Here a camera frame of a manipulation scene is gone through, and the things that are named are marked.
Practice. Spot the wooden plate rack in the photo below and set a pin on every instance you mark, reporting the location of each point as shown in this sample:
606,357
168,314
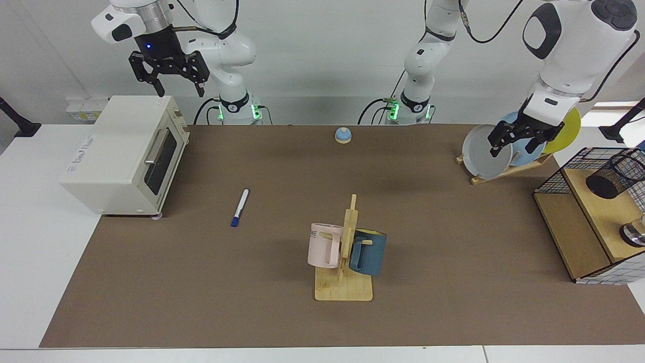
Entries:
509,172

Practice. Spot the brown table cloth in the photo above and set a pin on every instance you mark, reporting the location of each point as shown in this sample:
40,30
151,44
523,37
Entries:
201,282

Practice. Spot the white marker with blue cap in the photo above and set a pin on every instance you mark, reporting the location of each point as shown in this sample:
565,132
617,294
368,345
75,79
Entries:
241,205

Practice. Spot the silver metal cup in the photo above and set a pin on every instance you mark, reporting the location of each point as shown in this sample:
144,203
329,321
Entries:
635,234

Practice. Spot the wooden cup stand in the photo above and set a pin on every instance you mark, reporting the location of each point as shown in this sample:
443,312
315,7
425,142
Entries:
347,290

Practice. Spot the pale toaster oven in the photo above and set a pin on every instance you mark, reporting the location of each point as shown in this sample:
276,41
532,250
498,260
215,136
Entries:
111,161

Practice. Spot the grey plate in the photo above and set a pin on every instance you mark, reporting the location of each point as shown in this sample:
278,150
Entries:
478,156

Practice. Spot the dark blue mug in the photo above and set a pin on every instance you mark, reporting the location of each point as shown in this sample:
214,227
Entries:
370,254

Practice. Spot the pink mug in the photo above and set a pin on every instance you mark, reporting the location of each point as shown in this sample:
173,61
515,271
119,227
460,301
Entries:
322,249

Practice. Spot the light blue plate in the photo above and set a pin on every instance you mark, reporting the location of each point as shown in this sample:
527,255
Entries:
524,156

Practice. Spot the white wall socket box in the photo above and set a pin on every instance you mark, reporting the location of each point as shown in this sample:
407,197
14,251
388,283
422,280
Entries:
85,108

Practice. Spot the small blue round bell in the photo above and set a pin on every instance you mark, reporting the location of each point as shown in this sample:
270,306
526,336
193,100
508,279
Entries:
343,135

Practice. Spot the black mesh pen holder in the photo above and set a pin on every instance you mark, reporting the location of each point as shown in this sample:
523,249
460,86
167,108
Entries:
612,181

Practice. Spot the yellow plate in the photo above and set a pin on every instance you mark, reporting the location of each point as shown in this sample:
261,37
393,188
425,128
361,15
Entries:
567,133

